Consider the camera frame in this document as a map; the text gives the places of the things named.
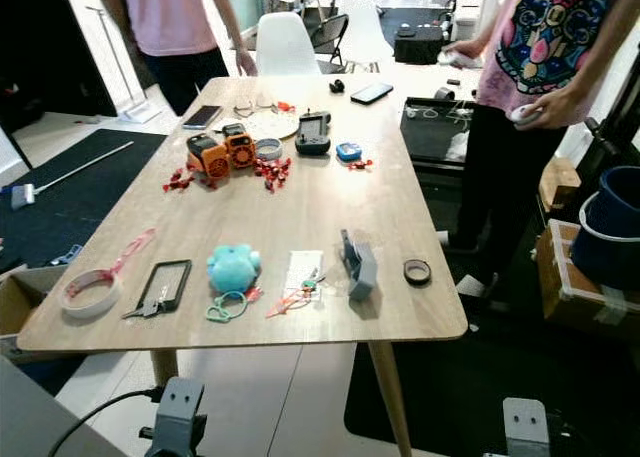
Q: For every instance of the round woven placemat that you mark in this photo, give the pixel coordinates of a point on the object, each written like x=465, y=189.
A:
x=275, y=125

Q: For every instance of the blue bucket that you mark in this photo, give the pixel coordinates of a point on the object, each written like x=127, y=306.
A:
x=615, y=222

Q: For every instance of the black floor mat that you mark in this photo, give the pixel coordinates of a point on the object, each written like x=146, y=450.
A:
x=80, y=202
x=460, y=397

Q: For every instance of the black tape roll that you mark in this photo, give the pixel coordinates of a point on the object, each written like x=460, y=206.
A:
x=409, y=272

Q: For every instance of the pink ribbon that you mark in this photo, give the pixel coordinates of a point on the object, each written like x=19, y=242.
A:
x=135, y=251

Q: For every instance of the teal plush toy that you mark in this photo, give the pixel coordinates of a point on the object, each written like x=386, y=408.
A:
x=233, y=268

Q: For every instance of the black box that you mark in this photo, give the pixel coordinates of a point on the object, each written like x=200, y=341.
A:
x=418, y=44

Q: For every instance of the orange keys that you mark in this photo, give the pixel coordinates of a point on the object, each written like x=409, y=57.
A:
x=293, y=299

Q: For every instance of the wooden block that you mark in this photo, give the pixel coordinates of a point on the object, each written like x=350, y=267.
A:
x=557, y=185

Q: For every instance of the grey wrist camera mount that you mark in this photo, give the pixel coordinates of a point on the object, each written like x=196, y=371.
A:
x=526, y=427
x=178, y=417

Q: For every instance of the black smartphone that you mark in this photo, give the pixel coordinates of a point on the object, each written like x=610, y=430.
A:
x=371, y=93

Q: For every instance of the light wooden table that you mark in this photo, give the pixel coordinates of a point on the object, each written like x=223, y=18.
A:
x=300, y=202

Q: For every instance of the pile of red clips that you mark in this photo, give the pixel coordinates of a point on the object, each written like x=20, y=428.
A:
x=272, y=172
x=178, y=181

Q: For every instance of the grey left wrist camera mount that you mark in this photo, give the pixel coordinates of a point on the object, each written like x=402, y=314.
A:
x=178, y=417

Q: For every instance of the orange black device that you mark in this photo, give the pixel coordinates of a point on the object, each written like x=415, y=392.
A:
x=208, y=160
x=239, y=145

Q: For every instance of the open cardboard box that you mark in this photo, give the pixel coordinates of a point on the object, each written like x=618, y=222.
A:
x=25, y=302

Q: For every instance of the grey hook stand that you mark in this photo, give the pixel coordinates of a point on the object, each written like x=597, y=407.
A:
x=362, y=270

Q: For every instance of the small grey tape roll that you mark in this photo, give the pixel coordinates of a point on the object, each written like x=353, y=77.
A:
x=268, y=149

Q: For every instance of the person in pink shirt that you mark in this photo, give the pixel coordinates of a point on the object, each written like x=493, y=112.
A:
x=165, y=17

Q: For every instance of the person in patterned shirt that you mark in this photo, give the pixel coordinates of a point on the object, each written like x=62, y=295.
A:
x=550, y=37

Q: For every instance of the eyeglasses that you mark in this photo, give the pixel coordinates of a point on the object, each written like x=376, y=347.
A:
x=253, y=105

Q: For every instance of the white shell chair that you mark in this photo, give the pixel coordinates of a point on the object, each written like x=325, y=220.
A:
x=285, y=45
x=362, y=32

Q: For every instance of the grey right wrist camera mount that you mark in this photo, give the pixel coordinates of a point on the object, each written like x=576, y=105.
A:
x=526, y=427

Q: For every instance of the grey smartphone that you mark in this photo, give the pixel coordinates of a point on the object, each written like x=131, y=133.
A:
x=202, y=117

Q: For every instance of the taped cardboard box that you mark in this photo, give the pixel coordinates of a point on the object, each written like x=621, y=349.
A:
x=565, y=277

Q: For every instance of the small blue gadget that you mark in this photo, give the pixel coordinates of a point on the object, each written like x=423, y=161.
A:
x=349, y=152

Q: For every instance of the black chair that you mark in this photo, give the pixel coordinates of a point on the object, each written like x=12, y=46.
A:
x=328, y=32

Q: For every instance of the clear plastic bag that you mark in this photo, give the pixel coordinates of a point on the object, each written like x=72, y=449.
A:
x=303, y=268

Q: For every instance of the silver keys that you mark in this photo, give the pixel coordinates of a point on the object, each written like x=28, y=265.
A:
x=142, y=308

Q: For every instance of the black rectangular frame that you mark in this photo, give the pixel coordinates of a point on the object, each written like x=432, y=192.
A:
x=149, y=283

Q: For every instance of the black handheld controller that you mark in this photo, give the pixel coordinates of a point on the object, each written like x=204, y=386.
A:
x=313, y=135

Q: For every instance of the small orange object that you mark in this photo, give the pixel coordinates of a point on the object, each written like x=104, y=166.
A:
x=285, y=107

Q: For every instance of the white hand controller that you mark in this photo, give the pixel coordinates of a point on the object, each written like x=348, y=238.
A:
x=457, y=59
x=525, y=115

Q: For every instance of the few red clips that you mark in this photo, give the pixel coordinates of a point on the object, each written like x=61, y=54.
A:
x=360, y=164

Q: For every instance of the white tape roll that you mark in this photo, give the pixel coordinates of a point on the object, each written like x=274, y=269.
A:
x=74, y=304

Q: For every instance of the white pole stand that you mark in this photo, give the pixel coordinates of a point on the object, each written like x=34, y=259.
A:
x=130, y=107

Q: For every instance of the small black object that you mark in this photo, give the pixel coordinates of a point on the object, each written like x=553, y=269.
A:
x=336, y=86

